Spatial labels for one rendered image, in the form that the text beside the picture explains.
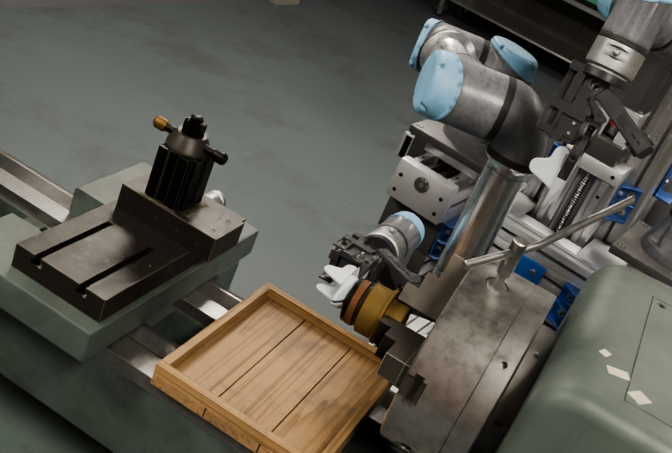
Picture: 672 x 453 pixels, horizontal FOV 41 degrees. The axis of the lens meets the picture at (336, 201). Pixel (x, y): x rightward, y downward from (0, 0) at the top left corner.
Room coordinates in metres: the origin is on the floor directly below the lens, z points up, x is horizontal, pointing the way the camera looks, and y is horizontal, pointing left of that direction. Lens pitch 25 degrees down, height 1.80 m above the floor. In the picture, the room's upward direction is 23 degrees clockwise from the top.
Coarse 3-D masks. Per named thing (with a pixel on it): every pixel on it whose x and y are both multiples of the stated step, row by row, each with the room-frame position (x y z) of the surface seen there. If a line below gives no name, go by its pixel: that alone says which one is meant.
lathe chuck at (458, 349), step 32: (480, 288) 1.13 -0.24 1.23; (512, 288) 1.15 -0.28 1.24; (448, 320) 1.08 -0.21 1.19; (480, 320) 1.08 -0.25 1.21; (512, 320) 1.09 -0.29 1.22; (448, 352) 1.05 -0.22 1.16; (480, 352) 1.05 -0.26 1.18; (448, 384) 1.03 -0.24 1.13; (416, 416) 1.03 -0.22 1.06; (448, 416) 1.01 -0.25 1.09; (416, 448) 1.04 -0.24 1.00
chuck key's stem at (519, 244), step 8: (512, 240) 1.13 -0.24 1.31; (520, 240) 1.13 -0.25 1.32; (512, 248) 1.13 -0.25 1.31; (520, 248) 1.12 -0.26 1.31; (520, 256) 1.13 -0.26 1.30; (504, 264) 1.13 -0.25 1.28; (512, 264) 1.13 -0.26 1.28; (504, 272) 1.13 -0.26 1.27; (512, 272) 1.14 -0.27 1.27; (496, 280) 1.14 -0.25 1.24; (504, 280) 1.14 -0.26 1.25; (496, 288) 1.14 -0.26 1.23
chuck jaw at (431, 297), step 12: (456, 264) 1.25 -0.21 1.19; (432, 276) 1.23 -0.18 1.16; (444, 276) 1.24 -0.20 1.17; (456, 276) 1.24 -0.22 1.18; (408, 288) 1.22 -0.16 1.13; (420, 288) 1.22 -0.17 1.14; (432, 288) 1.22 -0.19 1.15; (444, 288) 1.22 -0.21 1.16; (456, 288) 1.22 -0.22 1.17; (408, 300) 1.21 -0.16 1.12; (420, 300) 1.21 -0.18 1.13; (432, 300) 1.21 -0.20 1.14; (444, 300) 1.21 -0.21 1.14; (420, 312) 1.21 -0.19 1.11; (432, 312) 1.20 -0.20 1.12
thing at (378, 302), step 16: (352, 288) 1.20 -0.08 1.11; (368, 288) 1.21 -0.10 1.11; (384, 288) 1.22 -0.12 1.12; (352, 304) 1.19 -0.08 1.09; (368, 304) 1.18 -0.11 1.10; (384, 304) 1.19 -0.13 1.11; (400, 304) 1.21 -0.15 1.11; (352, 320) 1.19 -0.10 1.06; (368, 320) 1.17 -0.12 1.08; (400, 320) 1.18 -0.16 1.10; (368, 336) 1.18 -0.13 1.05
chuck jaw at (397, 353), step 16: (384, 320) 1.16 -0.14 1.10; (384, 336) 1.12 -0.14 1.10; (400, 336) 1.13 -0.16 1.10; (416, 336) 1.15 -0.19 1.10; (384, 352) 1.11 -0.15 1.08; (400, 352) 1.09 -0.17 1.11; (416, 352) 1.11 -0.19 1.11; (384, 368) 1.06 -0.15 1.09; (400, 368) 1.06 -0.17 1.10; (400, 384) 1.06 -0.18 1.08; (416, 384) 1.04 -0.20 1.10; (416, 400) 1.03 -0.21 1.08
